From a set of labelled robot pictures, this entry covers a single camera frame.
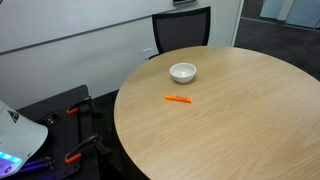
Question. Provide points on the orange marker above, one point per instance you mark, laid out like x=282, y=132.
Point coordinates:
x=178, y=98

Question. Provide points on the white ceramic bowl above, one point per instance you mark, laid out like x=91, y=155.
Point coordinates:
x=183, y=72

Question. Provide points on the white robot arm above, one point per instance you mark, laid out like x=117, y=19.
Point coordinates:
x=20, y=139

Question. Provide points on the black mesh office chair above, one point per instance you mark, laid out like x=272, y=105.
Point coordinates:
x=181, y=29

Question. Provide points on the round wooden table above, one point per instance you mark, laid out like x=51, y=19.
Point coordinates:
x=252, y=117

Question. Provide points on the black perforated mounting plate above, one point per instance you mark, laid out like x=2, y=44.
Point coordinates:
x=65, y=133

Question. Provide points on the white wall outlet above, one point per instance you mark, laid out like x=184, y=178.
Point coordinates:
x=147, y=53

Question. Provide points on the orange handled clamp far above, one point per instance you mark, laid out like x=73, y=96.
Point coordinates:
x=85, y=105

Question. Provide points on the orange handled clamp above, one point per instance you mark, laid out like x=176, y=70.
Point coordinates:
x=92, y=141
x=85, y=105

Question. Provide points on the orange handled clamp near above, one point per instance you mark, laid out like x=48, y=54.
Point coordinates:
x=92, y=141

